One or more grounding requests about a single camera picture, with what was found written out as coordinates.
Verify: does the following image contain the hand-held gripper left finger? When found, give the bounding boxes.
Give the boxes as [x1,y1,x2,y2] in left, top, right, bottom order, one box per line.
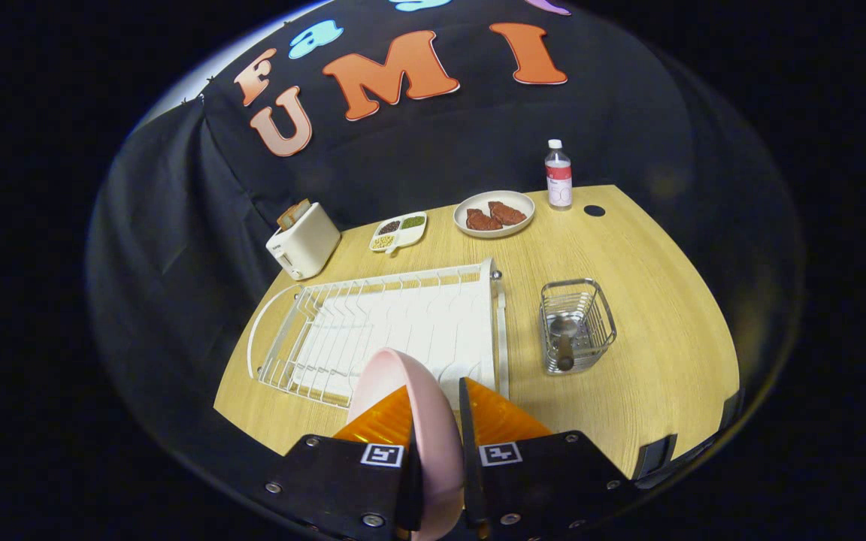
[262,385,425,541]

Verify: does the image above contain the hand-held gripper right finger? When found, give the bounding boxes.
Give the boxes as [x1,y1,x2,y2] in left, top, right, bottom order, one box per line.
[458,377,638,541]

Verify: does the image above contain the pink plate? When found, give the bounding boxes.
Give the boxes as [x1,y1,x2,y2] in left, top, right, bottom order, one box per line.
[347,347,465,541]

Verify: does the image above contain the white wire dish rack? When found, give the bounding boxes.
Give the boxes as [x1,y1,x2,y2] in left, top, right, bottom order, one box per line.
[247,258,510,410]

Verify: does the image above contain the metal spoon with dark handle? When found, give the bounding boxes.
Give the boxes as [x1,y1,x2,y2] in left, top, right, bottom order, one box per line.
[549,314,581,373]

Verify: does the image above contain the metal wire basket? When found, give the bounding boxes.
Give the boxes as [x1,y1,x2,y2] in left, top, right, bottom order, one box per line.
[538,278,619,376]

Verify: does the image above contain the beige plate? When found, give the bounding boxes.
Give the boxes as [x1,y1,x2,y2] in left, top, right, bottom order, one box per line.
[453,190,537,240]

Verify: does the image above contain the white divided dish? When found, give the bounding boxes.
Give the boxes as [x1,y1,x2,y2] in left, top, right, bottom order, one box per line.
[369,212,428,256]

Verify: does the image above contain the white toaster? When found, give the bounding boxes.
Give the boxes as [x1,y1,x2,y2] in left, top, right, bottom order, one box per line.
[265,201,342,282]

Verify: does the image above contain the toast slices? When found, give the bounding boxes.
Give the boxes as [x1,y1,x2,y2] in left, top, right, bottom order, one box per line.
[277,198,312,231]

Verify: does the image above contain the clear bottle with red label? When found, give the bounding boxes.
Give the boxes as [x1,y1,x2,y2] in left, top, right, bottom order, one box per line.
[544,139,574,210]

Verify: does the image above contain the black backdrop cloth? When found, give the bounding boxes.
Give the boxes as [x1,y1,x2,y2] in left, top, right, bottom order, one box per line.
[87,0,806,519]

